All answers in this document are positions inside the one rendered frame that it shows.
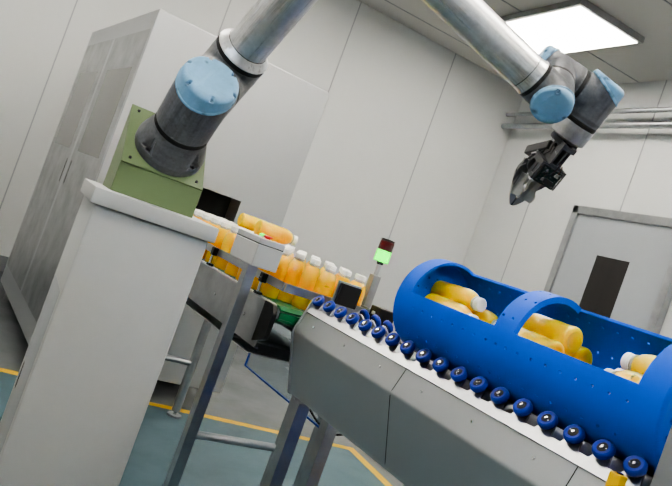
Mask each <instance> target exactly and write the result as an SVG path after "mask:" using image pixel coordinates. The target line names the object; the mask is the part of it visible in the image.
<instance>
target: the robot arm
mask: <svg viewBox="0 0 672 486"><path fill-rule="evenodd" d="M317 1H318V0H257V1H256V2H255V3H254V4H253V6H252V7H251V8H250V9H249V11H248V12H247V13H246V14H245V16H244V17H243V18H242V19H241V21H240V22H239V23H238V24H237V26H236V27H235V28H226V29H224V30H223V31H222V32H221V33H220V34H219V35H218V37H217V38H216V39H215V40H214V42H213V43H212V44H211V46H210V47H209V48H208V49H207V50H206V52H205V53H204V54H203V55H202V56H198V57H193V58H191V59H189V60H188V61H187V62H186V63H185V64H184V65H183V66H182V67H181V68H180V70H179V71H178V73H177V76H176V78H175V80H174V82H173V83H172V85H171V87H170V89H169V90H168V92H167V94H166V96H165V98H164V99H163V101H162V103H161V105H160V107H159V108H158V110H157V112H156V113H155V114H154V115H152V116H151V117H149V118H148V119H146V120H145V121H144V122H142V123H141V125H140V126H139V128H138V129H137V131H136V133H135V146H136V148H137V151H138V152H139V154H140V156H141V157H142V158H143V159H144V160H145V161H146V162H147V163H148V164H149V165H150V166H151V167H153V168H154V169H156V170H157V171H159V172H161V173H164V174H166V175H169V176H173V177H189V176H192V175H194V174H195V173H197V172H198V171H199V170H200V168H201V166H202V165H203V163H204V161H205V155H206V147H207V143H208V142H209V140H210V139H211V137H212V136H213V134H214V133H215V131H216V130H217V128H218V126H219V125H220V124H221V122H222V121H223V120H224V118H225V117H226V116H227V115H228V114H229V112H230V111H231V110H232V109H233V108H234V107H235V105H236V104H237V103H238V102H239V101H240V100H241V98H242V97H243V96H244V95H245V94H246V93H247V92H248V90H249V89H250V88H251V87H252V86H253V85H254V84H255V83H256V81H257V80H258V79H259V78H260V77H261V76H262V75H263V73H264V72H265V71H266V70H267V68H268V60H267V57H268V56H269V55H270V54H271V53H272V52H273V51H274V50H275V48H276V47H277V46H278V45H279V44H280V43H281V42H282V40H283V39H284V38H285V37H286V36H287V35H288V34H289V32H290V31H291V30H292V29H293V28H294V27H295V26H296V24H297V23H298V22H299V21H300V20H301V19H302V18H303V16H304V15H305V14H306V13H307V12H308V11H309V10H310V8H311V7H312V6H313V5H314V4H315V3H316V2H317ZM421 1H422V2H424V3H425V4H426V5H427V6H428V7H429V8H430V9H431V10H432V11H433V12H434V13H435V14H436V15H437V16H438V17H439V18H440V19H442V20H443V21H444V22H445V23H446V24H447V25H448V26H449V27H450V28H451V29H452V30H453V31H454V32H455V33H456V34H457V35H458V36H459V37H461V38H462V39H463V40H464V41H465V42H466V43H467V44H468V45H469V46H470V47H471V48H472V49H473V50H474V51H475V52H476V53H477V54H478V55H480V56H481V57H482V58H483V59H484V60H485V61H486V62H487V63H488V64H489V65H490V66H491V67H492V68H493V69H494V70H495V71H496V72H497V73H499V74H500V75H501V76H502V77H503V78H504V79H505V80H506V81H507V82H508V83H509V84H510V85H511V86H512V87H513V88H514V89H515V90H516V91H517V93H518V94H519V95H520V96H521V97H522V98H523V99H524V100H525V101H527V102H528V103H529V104H530V105H529V107H530V111H531V113H532V115H533V116H534V117H535V118H536V119H537V120H538V121H540V122H543V123H548V124H553V123H554V124H553V125H552V128H553V130H554V131H553V132H552V133H551V137H552V138H553V139H554V140H555V141H554V142H553V141H552V140H547V141H543V142H539V143H535V144H531V145H527V147H526V149H525V151H524V153H525V154H526V155H528V156H529V157H528V158H526V157H524V159H523V161H522V162H521V163H520V164H519V165H518V166H517V168H516V169H515V172H514V176H513V179H512V184H511V188H510V193H509V204H510V205H512V206H513V205H517V204H519V203H521V202H523V201H526V202H528V203H532V202H533V201H534V199H535V194H536V191H538V190H541V189H543V188H544V187H546V188H548V189H549V190H552V191H554V189H555V188H556V187H557V186H558V184H559V183H560V182H561V181H562V180H563V178H564V177H565V176H566V175H567V174H566V173H565V172H564V170H563V167H561V166H562V165H563V164H564V162H565V161H566V160H567V159H568V157H569V156H570V155H573V156H574V155H575V153H576V152H577V151H576V149H577V148H583V147H584V146H585V144H586V143H587V142H588V141H589V140H590V139H591V138H592V136H593V135H594V133H595V132H596V131H597V130H598V128H599V127H600V126H601V125H602V123H603V122H604V121H605V120H606V118H607V117H608V116H609V115H610V114H611V112H612V111H613V110H614V109H615V107H617V106H618V103H619V102H620V101H621V99H622V98H623V97H624V91H623V90H622V89H621V88H620V87H619V86H618V85H617V84H616V83H614V82H613V81H612V80H611V79H610V78H608V77H607V76H606V75H605V74H603V73H602V72H601V71H600V70H598V69H596V70H594V71H593V72H591V71H590V70H588V69H587V68H585V67H584V66H582V65H581V64H579V63H578V62H576V61H575V60H573V59H572V58H570V57H569V56H567V55H566V54H564V53H563V52H562V51H560V49H559V48H555V47H554V46H552V45H548V46H546V47H545V48H544V49H543V50H542V51H541V52H540V53H539V54H538V53H537V52H536V51H535V50H534V49H533V48H532V47H530V46H529V45H528V44H527V43H526V42H525V41H524V40H523V39H522V38H521V37H520V36H519V35H518V34H517V33H516V32H515V31H514V30H513V29H512V28H511V27H510V26H509V25H508V24H507V23H506V22H505V21H504V20H503V19H502V18H501V17H500V16H499V15H498V14H496V13H495V12H494V11H493V10H492V9H491V8H490V7H489V6H488V5H487V4H486V3H485V2H484V1H483V0H421ZM527 172H528V174H527ZM529 176H530V178H532V179H530V180H529ZM558 181H559V182H558ZM557 182H558V183H557ZM526 183H527V185H526V187H525V188H524V185H525V184H526Z"/></svg>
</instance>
